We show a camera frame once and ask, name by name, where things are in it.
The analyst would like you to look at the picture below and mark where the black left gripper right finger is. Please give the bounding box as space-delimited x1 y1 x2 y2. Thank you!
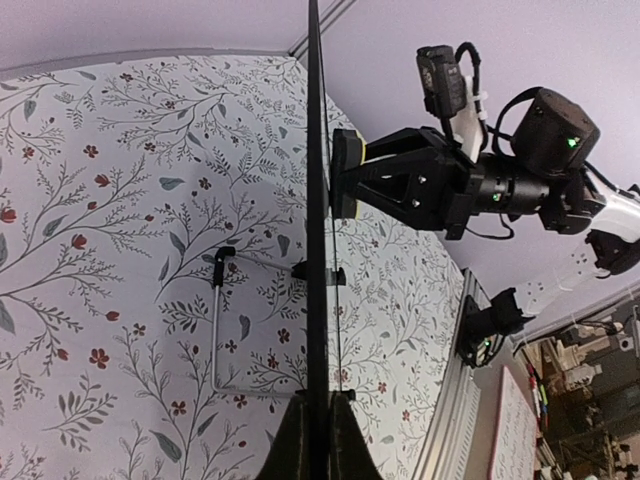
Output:
329 392 381 480

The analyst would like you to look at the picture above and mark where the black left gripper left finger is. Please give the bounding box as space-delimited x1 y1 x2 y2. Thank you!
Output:
256 395 306 480

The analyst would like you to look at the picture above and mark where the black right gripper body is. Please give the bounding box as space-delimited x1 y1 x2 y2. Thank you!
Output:
446 87 606 240

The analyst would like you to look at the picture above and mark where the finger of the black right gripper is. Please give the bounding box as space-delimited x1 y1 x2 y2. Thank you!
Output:
364 127 453 161
355 154 475 233

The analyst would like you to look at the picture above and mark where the yellow black whiteboard eraser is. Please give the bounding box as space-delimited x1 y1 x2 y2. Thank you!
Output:
329 129 366 219

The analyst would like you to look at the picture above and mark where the white whiteboard black frame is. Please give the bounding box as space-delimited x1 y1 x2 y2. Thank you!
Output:
306 1 337 401

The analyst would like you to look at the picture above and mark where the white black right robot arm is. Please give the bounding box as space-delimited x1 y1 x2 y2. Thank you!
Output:
330 87 639 330

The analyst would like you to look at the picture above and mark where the white red-lettered sign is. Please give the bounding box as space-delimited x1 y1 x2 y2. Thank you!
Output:
488 366 538 480

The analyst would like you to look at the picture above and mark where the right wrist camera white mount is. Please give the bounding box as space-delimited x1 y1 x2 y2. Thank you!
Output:
415 44 491 156

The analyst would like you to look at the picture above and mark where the aluminium front rail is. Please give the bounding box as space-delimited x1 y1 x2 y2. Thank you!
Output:
413 269 486 480

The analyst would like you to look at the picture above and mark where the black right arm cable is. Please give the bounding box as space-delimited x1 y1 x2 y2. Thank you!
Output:
457 41 546 151

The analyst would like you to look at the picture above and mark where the aluminium corner post right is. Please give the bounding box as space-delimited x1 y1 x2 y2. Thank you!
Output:
288 0 357 59

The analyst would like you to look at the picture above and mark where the metal wire whiteboard stand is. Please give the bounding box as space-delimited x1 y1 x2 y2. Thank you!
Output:
211 246 306 402

